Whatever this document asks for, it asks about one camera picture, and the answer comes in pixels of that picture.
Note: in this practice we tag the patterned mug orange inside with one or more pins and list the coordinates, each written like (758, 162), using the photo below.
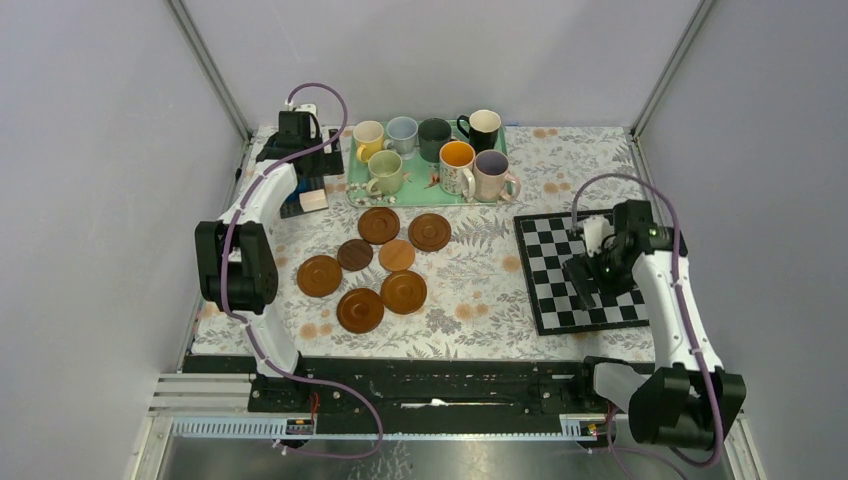
(456, 160)

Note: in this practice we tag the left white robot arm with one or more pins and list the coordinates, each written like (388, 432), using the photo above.
(236, 265)

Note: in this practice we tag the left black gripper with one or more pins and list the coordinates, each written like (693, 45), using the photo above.
(328, 162)

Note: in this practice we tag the pink mug purple inside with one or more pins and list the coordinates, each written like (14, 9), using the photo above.
(493, 179)

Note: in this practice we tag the floral tablecloth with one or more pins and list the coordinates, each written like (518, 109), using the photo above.
(478, 305)

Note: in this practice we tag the green serving tray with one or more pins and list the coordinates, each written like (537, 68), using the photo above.
(421, 183)

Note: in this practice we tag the black white chessboard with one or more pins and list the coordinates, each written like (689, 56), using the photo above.
(545, 242)

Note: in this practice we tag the light blue mug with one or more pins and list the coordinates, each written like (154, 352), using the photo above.
(401, 136)

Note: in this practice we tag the small light wooden coaster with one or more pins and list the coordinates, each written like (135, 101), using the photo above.
(397, 255)

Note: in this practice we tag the yellow mug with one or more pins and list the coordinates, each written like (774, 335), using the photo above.
(369, 138)

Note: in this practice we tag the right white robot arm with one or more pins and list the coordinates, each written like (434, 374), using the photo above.
(690, 400)

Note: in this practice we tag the dark green mug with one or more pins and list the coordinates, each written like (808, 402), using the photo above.
(433, 134)

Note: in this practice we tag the pale green mug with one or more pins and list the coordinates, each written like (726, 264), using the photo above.
(386, 176)

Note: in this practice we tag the small dark wooden coaster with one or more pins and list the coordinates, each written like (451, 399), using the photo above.
(355, 254)

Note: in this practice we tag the dark base plate with blocks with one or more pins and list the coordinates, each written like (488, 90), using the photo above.
(291, 207)

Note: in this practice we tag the brown wooden coaster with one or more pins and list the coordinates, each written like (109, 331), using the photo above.
(404, 292)
(378, 225)
(319, 276)
(360, 310)
(429, 232)

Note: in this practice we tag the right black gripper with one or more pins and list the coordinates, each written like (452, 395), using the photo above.
(577, 275)

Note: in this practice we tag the light wooden block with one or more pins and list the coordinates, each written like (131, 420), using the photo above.
(314, 200)

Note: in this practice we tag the black mug white inside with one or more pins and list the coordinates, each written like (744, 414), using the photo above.
(481, 129)

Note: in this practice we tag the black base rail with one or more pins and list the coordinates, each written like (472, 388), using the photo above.
(421, 396)

